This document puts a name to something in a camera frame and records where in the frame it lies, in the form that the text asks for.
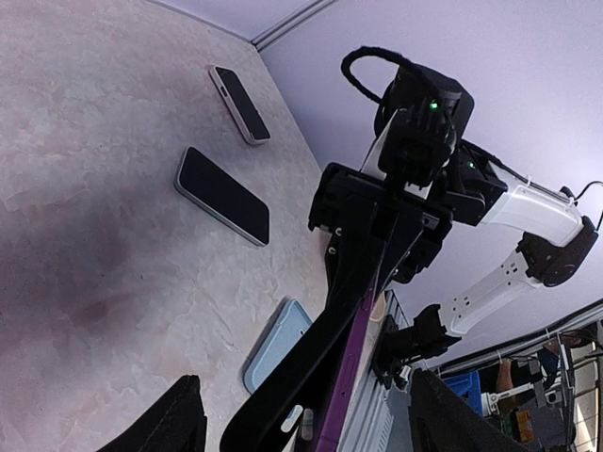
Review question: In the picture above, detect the light blue phone case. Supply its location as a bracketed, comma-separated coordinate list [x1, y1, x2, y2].
[242, 299, 313, 394]

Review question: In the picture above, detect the dark phone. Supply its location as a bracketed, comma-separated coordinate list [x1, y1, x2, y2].
[315, 283, 377, 452]
[208, 66, 271, 145]
[174, 147, 269, 247]

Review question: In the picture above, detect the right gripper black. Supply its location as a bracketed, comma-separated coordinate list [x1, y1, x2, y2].
[308, 163, 453, 320]

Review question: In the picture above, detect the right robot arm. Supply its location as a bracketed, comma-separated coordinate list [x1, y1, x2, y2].
[309, 65, 598, 360]

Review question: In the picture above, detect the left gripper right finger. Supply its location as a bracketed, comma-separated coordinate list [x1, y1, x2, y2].
[409, 370, 526, 452]

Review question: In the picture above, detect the black phone case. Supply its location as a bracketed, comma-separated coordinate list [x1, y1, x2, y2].
[220, 292, 367, 451]

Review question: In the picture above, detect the blue plastic part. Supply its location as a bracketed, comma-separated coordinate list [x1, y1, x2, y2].
[444, 371, 483, 416]

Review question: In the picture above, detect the right aluminium frame post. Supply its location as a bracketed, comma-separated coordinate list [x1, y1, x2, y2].
[251, 0, 337, 52]

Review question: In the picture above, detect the front aluminium rail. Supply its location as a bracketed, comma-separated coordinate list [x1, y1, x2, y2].
[337, 289, 407, 452]

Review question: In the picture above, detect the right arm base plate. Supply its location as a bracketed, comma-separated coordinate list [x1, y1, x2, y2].
[371, 304, 461, 390]

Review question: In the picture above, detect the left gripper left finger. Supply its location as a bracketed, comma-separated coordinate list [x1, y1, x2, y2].
[100, 375, 207, 452]

